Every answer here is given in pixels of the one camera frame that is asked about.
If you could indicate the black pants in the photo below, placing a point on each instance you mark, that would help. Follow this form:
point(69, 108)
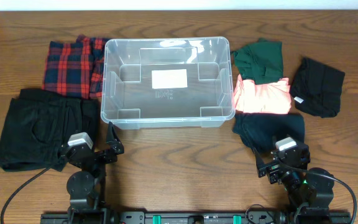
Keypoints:
point(37, 126)

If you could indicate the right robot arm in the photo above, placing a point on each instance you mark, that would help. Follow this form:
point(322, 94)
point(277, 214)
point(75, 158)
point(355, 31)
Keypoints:
point(309, 191)

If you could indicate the white label in bin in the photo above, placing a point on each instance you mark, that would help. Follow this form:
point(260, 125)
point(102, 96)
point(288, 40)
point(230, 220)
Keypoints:
point(167, 79)

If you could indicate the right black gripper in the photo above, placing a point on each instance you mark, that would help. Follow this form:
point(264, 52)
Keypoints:
point(274, 170)

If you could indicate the dark teal folded garment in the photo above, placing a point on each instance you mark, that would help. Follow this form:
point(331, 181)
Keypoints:
point(258, 130)

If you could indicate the pink folded shirt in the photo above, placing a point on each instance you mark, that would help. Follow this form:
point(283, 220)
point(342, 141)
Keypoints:
point(273, 98)

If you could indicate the clear plastic storage bin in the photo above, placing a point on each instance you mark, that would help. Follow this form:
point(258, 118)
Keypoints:
point(130, 102)

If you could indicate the black mounting rail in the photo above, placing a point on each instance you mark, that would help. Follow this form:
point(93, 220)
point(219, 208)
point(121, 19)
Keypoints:
point(252, 216)

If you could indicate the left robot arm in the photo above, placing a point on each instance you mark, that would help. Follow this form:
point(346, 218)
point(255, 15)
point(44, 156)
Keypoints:
point(87, 186)

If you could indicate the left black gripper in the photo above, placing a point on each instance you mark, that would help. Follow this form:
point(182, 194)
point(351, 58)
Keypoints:
point(113, 146)

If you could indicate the dark green folded garment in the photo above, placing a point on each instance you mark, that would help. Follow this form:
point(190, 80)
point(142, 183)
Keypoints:
point(261, 61)

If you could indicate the red navy plaid cloth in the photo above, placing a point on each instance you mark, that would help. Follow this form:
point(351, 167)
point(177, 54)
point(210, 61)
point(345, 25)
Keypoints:
point(76, 69)

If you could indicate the black folded garment with tag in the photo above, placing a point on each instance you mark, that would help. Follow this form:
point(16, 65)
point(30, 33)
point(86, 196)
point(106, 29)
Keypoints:
point(317, 88)

